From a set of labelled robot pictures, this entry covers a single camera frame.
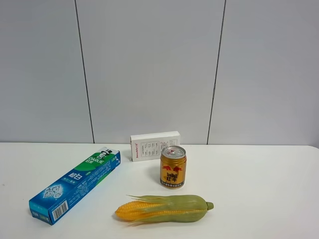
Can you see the gold Red Bull can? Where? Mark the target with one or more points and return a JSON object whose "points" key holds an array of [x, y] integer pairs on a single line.
{"points": [[173, 167]]}

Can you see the white cardboard box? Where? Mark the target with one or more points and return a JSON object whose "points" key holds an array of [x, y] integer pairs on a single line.
{"points": [[149, 146]]}

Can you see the toy corn cob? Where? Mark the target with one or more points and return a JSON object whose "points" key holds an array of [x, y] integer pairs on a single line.
{"points": [[160, 209]]}

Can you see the blue green toothpaste box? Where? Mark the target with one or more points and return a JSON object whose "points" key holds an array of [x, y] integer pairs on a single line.
{"points": [[57, 199]]}

